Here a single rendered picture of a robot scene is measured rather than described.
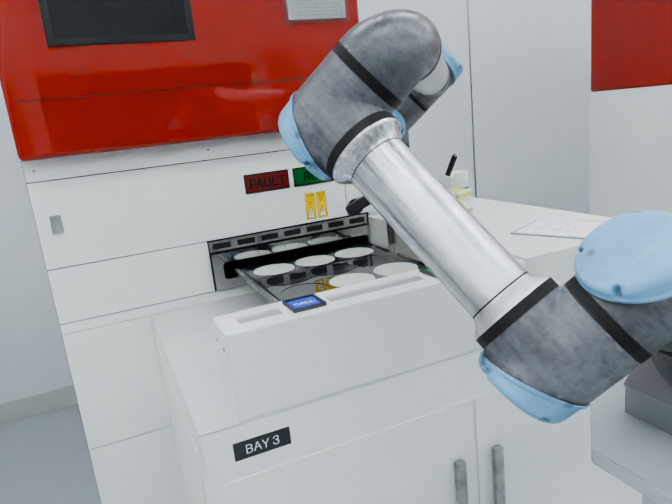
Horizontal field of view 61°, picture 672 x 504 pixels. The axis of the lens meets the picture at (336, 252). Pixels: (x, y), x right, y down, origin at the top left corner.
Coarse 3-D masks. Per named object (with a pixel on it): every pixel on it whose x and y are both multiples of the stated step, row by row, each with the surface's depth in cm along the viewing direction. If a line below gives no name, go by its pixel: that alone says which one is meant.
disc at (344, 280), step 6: (342, 276) 125; (348, 276) 125; (354, 276) 124; (360, 276) 124; (366, 276) 123; (372, 276) 123; (330, 282) 122; (336, 282) 121; (342, 282) 121; (348, 282) 120; (354, 282) 120; (360, 282) 119
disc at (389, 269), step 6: (384, 264) 131; (390, 264) 130; (396, 264) 130; (402, 264) 129; (408, 264) 129; (414, 264) 128; (378, 270) 127; (384, 270) 126; (390, 270) 126; (396, 270) 125; (402, 270) 125; (408, 270) 124
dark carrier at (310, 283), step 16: (304, 256) 146; (336, 256) 143; (368, 256) 140; (384, 256) 138; (288, 272) 133; (304, 272) 132; (320, 272) 130; (336, 272) 129; (352, 272) 127; (368, 272) 126; (272, 288) 122; (288, 288) 121; (304, 288) 120; (320, 288) 118
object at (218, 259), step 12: (348, 228) 155; (360, 228) 156; (288, 240) 148; (300, 240) 149; (312, 240) 150; (324, 240) 152; (228, 252) 142; (240, 252) 143; (252, 252) 144; (264, 252) 146; (216, 264) 141; (216, 276) 142; (216, 288) 142; (228, 288) 143
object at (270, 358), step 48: (336, 288) 97; (384, 288) 96; (432, 288) 94; (240, 336) 82; (288, 336) 85; (336, 336) 88; (384, 336) 92; (432, 336) 96; (240, 384) 83; (288, 384) 86; (336, 384) 90
